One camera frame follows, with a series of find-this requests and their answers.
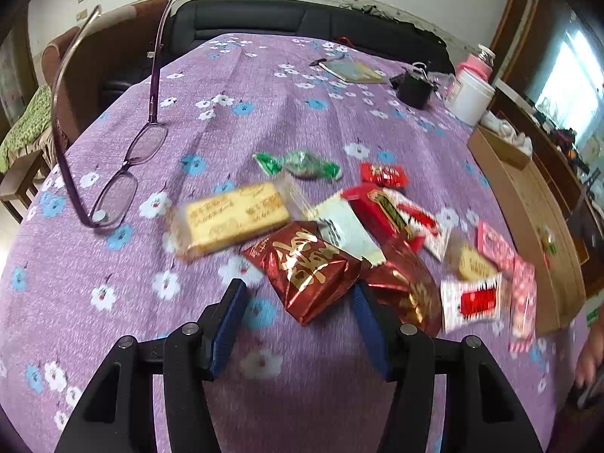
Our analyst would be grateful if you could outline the dark cloth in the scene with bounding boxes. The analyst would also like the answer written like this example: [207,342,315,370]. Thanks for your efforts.
[363,5,449,50]

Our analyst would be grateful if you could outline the plain white snack packet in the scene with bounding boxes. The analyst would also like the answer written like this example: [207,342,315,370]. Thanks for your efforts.
[311,196,387,265]

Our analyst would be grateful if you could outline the green candy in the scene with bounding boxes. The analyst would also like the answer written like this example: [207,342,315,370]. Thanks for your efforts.
[254,149,343,182]

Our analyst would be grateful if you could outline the large clear biscuit packet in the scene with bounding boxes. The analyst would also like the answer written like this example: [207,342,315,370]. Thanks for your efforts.
[165,174,314,262]

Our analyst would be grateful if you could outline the purple frame eyeglasses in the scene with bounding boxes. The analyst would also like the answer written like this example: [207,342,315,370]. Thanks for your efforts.
[51,0,183,230]

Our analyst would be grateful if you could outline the black leather sofa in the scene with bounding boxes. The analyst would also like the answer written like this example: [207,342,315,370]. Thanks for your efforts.
[97,0,456,121]

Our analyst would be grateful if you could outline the bottle with pink sleeve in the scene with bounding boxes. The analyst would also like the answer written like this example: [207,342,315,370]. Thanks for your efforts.
[455,43,496,81]

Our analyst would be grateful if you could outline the red bar packet black label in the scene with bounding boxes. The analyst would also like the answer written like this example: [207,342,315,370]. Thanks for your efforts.
[341,183,425,251]

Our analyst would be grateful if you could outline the person's right forearm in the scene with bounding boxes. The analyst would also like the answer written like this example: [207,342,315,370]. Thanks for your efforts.
[575,307,604,388]

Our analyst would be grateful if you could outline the pink snack packet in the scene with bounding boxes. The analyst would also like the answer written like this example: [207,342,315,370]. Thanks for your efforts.
[510,255,539,341]
[476,221,516,272]

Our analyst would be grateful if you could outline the green patterned cloth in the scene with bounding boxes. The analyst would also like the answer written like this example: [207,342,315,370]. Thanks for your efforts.
[0,84,54,173]

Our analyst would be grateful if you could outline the small clear biscuit packet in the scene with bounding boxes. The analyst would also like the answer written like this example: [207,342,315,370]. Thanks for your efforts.
[446,238,503,284]

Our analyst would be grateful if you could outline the shiny dark red snack packet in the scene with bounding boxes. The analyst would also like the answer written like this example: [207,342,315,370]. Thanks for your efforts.
[365,236,443,336]
[242,221,363,326]

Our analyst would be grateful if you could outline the yellow green notebook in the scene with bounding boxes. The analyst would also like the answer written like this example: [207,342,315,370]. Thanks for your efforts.
[320,60,390,85]

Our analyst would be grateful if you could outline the white plastic jar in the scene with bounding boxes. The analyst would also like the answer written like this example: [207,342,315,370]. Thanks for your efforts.
[446,68,496,126]

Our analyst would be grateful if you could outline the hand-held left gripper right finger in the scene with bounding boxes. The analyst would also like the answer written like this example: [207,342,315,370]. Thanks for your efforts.
[350,282,543,453]

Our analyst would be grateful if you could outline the brown armchair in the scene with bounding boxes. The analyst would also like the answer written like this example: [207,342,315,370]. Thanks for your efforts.
[42,0,171,145]

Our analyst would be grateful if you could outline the frosted glass panel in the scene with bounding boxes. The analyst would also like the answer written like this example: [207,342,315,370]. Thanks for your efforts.
[524,9,604,152]

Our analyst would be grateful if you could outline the wooden stool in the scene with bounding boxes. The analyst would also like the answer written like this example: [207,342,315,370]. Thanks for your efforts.
[0,144,52,225]

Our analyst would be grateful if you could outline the black cylinder holder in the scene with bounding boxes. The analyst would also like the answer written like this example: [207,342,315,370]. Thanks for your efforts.
[395,70,432,109]

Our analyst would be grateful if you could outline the white packet red print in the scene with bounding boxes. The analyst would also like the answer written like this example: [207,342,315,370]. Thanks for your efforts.
[384,189,451,262]
[440,274,513,335]

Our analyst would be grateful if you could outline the shallow cardboard box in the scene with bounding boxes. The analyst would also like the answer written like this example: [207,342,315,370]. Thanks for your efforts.
[467,125,587,338]

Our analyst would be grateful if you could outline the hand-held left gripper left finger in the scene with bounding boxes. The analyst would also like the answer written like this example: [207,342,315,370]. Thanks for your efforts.
[54,278,248,453]

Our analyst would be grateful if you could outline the white crumpled cloth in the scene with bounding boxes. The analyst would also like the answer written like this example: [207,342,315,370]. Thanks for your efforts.
[481,111,534,156]

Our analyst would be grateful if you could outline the small red candy packet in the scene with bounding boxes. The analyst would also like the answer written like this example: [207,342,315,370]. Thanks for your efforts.
[361,163,409,188]

